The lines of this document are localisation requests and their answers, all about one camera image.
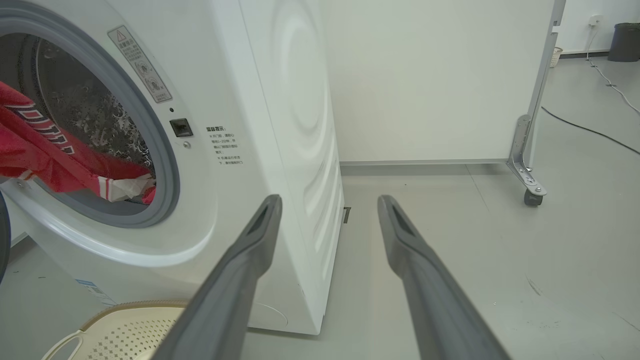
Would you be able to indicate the black waste bin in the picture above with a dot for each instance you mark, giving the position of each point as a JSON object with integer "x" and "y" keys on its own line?
{"x": 625, "y": 42}

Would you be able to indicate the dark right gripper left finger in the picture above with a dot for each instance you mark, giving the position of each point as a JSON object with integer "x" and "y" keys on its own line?
{"x": 230, "y": 290}

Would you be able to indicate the white partition panel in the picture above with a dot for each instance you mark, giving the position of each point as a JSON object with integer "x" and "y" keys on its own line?
{"x": 425, "y": 80}

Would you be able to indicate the cream perforated laundry basket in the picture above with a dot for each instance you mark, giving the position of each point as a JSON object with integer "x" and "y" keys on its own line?
{"x": 130, "y": 335}

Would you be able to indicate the grey warning label sticker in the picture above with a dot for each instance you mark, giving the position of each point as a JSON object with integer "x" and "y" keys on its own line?
{"x": 140, "y": 65}

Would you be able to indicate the red garment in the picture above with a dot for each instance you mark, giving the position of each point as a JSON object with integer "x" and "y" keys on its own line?
{"x": 45, "y": 160}

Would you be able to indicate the white wall socket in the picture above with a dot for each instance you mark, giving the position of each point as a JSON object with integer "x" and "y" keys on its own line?
{"x": 595, "y": 20}

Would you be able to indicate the metal partition leg with caster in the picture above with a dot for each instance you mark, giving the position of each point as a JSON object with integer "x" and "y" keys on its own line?
{"x": 522, "y": 160}

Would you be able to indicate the small cream basket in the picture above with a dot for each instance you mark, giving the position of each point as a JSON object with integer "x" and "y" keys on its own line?
{"x": 555, "y": 56}

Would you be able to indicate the grey washing machine door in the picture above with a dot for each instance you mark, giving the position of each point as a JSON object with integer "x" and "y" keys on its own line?
{"x": 4, "y": 240}

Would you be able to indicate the white front-load washing machine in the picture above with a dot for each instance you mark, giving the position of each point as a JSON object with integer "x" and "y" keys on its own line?
{"x": 240, "y": 200}

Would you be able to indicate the blue energy label sticker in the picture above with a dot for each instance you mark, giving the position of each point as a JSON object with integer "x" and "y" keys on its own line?
{"x": 95, "y": 291}

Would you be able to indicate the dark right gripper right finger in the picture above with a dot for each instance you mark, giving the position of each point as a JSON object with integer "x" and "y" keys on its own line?
{"x": 435, "y": 300}

